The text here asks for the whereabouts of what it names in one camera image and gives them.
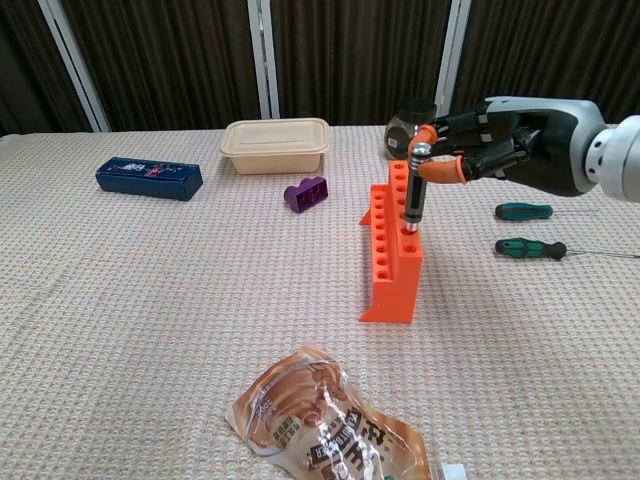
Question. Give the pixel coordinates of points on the glass jar with black lid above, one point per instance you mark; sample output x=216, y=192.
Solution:
x=400, y=136

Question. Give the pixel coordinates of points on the beige lidded food container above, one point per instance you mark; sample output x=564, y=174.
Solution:
x=275, y=145

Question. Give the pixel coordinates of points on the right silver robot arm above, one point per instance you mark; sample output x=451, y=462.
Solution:
x=620, y=155

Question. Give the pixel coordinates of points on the dark brown curtain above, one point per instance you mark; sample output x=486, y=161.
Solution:
x=165, y=60

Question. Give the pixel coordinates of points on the brown peanut butter pouch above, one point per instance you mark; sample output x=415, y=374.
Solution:
x=320, y=430

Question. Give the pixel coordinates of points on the purple plastic block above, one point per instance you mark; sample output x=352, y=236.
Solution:
x=305, y=196

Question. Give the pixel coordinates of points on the beige woven tablecloth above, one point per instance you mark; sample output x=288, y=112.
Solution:
x=150, y=300

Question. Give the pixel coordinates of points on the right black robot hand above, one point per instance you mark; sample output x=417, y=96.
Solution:
x=545, y=150

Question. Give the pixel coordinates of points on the green and black screwdriver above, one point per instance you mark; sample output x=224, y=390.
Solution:
x=525, y=247

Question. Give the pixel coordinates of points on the dark blue cardboard box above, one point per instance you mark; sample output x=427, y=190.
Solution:
x=145, y=184

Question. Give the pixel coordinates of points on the silver metal screwdriver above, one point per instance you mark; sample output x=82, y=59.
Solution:
x=415, y=200

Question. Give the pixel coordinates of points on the white frame post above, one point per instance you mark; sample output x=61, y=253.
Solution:
x=75, y=65
x=452, y=60
x=265, y=60

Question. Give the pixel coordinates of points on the orange tool holder rack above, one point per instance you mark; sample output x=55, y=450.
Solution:
x=395, y=295

